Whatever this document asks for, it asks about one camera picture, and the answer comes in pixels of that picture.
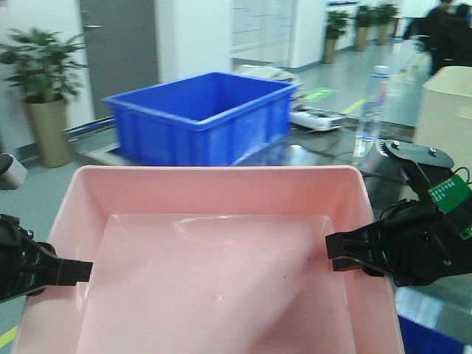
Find clear water bottle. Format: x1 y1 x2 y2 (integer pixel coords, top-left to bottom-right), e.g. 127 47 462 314
353 65 390 166

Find far potted plant right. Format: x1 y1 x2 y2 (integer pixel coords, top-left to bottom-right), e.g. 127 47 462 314
374 2 398 46

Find white power strip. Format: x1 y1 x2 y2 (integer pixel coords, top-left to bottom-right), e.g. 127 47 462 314
290 107 346 131

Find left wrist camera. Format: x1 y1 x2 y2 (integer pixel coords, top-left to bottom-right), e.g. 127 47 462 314
1 153 27 190

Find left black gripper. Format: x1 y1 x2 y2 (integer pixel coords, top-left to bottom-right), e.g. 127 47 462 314
1 214 93 302

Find potted plant tan pot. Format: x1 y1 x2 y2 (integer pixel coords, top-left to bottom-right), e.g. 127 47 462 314
1 27 86 168

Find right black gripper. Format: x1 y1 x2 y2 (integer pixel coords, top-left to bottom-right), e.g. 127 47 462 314
325 199 471 287

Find far potted plant left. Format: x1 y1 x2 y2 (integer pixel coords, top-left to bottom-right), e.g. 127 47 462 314
322 10 350 64

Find cream plastic bin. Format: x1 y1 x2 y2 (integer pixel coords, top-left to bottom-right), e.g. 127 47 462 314
414 66 471 168

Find people in dark clothes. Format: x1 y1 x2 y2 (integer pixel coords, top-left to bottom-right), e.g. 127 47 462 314
403 1 471 76

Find pink plastic bin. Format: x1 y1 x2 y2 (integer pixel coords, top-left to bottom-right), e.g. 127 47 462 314
13 166 403 353

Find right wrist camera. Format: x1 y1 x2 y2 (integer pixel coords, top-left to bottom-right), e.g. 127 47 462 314
361 139 454 201

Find green circuit board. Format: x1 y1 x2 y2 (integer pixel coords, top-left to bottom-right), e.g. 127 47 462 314
427 174 471 214

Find blue plastic crate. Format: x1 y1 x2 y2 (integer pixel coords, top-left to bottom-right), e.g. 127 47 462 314
103 72 298 166

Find far potted plant middle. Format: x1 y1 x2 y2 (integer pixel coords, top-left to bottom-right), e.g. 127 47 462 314
353 5 375 52

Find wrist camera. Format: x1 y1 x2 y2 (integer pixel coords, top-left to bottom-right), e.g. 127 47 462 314
1 153 27 190
361 139 454 201

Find potted plant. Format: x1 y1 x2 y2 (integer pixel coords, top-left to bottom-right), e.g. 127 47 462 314
353 5 375 52
322 10 350 64
374 2 398 46

